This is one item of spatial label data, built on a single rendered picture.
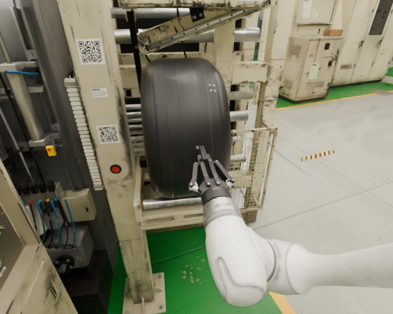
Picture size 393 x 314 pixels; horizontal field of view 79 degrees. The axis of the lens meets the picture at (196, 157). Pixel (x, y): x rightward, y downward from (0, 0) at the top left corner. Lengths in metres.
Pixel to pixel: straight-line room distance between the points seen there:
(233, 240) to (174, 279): 1.44
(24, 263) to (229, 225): 0.75
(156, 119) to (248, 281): 0.52
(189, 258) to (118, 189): 1.05
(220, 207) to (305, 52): 4.82
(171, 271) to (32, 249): 1.10
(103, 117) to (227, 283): 0.70
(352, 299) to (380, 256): 1.66
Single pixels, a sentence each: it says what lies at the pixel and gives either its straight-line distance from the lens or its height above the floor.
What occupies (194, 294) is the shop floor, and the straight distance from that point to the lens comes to 1.84.
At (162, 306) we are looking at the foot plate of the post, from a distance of 1.80.
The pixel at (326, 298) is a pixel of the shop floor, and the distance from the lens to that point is 2.02.
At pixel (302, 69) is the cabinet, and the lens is 5.29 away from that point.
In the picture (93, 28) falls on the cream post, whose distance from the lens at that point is 0.88.
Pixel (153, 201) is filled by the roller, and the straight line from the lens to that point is 1.06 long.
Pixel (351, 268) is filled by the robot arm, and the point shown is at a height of 1.26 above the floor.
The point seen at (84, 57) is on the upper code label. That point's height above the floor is 1.49.
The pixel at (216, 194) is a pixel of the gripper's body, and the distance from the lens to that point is 0.57.
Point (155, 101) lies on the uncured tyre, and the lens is 0.78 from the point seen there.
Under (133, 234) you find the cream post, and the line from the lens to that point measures 1.30.
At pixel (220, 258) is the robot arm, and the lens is 0.48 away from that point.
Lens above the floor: 1.61
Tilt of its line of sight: 31 degrees down
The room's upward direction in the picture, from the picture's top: straight up
